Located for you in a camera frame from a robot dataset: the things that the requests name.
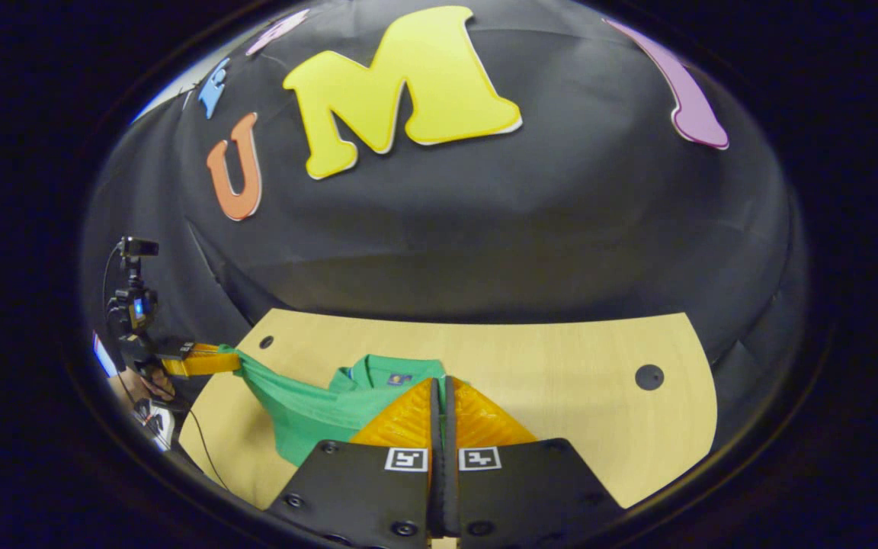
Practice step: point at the computer monitor screen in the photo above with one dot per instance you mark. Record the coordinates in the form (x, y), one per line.
(102, 354)

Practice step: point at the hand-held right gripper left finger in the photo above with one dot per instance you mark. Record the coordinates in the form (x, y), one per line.
(378, 488)

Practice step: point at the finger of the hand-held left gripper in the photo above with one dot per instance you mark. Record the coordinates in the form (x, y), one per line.
(203, 360)

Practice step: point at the black backdrop cloth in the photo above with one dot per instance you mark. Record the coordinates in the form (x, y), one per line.
(485, 229)

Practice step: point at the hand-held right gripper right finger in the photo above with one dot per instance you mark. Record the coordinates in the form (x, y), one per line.
(515, 488)

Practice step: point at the green T-shirt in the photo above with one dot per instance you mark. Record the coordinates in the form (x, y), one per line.
(309, 419)

